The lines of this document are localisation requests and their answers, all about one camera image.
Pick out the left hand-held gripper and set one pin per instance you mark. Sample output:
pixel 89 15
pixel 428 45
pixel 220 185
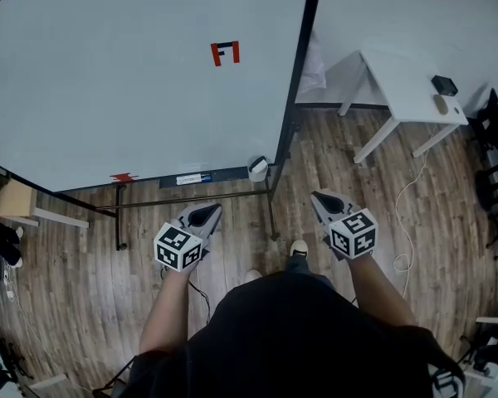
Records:
pixel 176 245

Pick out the white whiteboard eraser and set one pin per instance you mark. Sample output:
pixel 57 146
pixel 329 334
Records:
pixel 258 164

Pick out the person's shoe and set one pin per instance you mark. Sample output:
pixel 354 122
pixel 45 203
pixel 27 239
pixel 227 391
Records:
pixel 254 275
pixel 299 248

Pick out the small black box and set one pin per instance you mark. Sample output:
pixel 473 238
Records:
pixel 445 84

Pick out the person's right forearm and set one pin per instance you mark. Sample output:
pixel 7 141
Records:
pixel 377 288

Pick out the black framed whiteboard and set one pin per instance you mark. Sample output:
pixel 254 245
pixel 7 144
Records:
pixel 108 77

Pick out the person's left forearm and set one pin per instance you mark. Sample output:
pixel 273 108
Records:
pixel 166 305

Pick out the translucent plastic sheet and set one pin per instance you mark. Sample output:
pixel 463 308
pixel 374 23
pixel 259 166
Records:
pixel 313 69

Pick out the white power strip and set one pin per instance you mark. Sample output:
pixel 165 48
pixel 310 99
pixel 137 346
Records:
pixel 9 294

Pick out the black folding chair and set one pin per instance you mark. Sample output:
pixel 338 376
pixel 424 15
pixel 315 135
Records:
pixel 116 381

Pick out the person's left shoe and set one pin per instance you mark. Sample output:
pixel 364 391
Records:
pixel 254 275

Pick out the white marker with blue cap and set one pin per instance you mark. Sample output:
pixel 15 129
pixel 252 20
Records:
pixel 188 179

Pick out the black office chair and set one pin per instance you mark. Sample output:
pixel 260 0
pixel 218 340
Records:
pixel 487 357
pixel 491 118
pixel 494 189

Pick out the person's right shoe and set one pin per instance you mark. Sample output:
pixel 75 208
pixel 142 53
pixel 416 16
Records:
pixel 299 248

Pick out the black metal stand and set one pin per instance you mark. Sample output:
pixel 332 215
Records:
pixel 0 367

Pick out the black marker tray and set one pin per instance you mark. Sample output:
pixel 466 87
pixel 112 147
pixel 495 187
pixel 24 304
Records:
pixel 228 175

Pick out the white framed side table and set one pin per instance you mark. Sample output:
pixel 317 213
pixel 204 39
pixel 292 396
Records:
pixel 45 384

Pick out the beige oblong object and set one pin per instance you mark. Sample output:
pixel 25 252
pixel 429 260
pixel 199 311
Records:
pixel 441 104

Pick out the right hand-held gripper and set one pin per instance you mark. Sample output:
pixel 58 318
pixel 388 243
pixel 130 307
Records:
pixel 352 234

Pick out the person's black shirt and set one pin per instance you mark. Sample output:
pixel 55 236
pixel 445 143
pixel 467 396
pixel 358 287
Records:
pixel 294 346

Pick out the person's right leg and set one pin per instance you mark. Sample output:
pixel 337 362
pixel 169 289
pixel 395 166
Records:
pixel 299 263

